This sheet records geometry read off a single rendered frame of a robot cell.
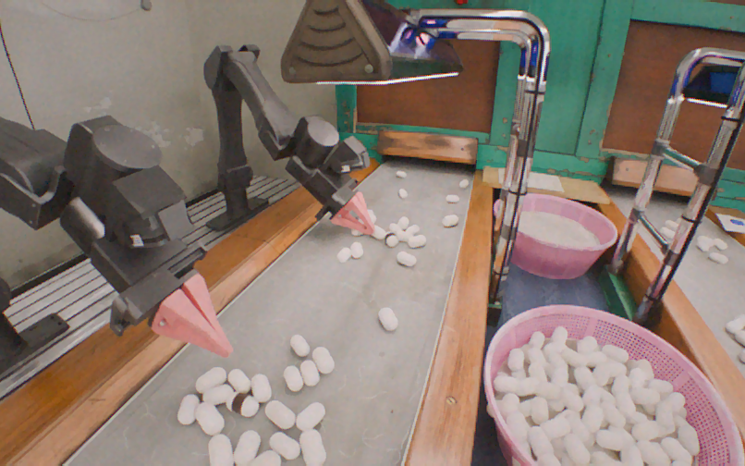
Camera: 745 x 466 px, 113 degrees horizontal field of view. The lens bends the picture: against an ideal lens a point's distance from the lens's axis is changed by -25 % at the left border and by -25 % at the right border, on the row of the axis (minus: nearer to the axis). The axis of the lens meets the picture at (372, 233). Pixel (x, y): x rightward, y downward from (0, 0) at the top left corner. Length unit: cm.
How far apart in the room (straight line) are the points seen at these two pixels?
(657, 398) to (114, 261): 57
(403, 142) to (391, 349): 70
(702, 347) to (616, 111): 69
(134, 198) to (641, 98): 109
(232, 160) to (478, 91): 70
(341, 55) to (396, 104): 82
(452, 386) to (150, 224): 31
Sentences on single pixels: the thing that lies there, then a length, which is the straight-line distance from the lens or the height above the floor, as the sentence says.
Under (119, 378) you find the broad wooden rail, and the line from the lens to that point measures 45.
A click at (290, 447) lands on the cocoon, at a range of 33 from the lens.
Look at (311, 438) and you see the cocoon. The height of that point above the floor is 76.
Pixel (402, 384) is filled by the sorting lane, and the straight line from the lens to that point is 38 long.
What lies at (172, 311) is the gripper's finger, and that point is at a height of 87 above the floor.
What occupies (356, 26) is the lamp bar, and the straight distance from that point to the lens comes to 23.
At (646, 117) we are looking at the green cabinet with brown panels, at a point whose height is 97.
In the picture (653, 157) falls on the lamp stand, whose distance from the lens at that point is 66.
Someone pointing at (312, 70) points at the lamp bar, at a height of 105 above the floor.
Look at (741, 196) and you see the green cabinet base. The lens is 128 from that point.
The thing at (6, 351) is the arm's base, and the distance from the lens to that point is 73.
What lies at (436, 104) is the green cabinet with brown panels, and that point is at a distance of 102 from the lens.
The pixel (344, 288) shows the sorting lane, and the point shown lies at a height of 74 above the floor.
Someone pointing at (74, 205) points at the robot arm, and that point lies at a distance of 37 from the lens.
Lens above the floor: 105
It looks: 29 degrees down
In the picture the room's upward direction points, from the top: straight up
